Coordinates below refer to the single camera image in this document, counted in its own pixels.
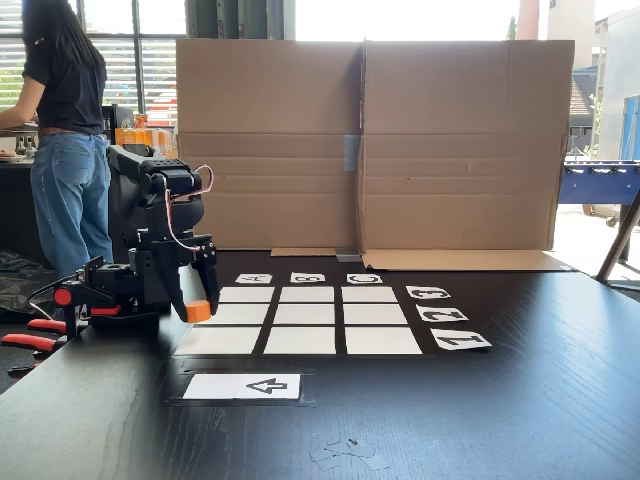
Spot orange printed boxes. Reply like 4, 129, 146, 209
114, 113, 177, 161

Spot white nine-square grid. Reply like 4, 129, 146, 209
172, 284, 425, 357

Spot person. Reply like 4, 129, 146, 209
0, 0, 115, 279

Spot paper sheet number 2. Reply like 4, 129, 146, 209
415, 305, 470, 323

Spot red white servo cable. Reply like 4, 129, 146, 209
163, 164, 216, 252

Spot black counter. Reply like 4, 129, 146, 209
0, 159, 54, 267

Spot black crumpled bag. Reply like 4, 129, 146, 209
0, 248, 57, 321

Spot black red clamp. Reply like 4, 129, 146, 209
0, 287, 122, 377

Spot paper sheet number 3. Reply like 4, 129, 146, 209
405, 285, 451, 301

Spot clear tape scraps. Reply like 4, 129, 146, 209
307, 437, 392, 472

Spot slanted metal table leg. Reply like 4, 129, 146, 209
595, 191, 640, 301

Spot paper sheet number 1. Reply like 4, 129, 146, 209
429, 328, 493, 352

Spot blue foosball table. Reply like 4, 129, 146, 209
557, 158, 640, 229

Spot white arrow paper sheet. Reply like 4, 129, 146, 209
181, 372, 303, 402

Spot black glass-front cabinet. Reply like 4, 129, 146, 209
102, 103, 135, 147

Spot round orange token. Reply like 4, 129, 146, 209
185, 298, 213, 324

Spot large brown cardboard box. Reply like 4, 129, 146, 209
174, 38, 366, 259
359, 38, 577, 273

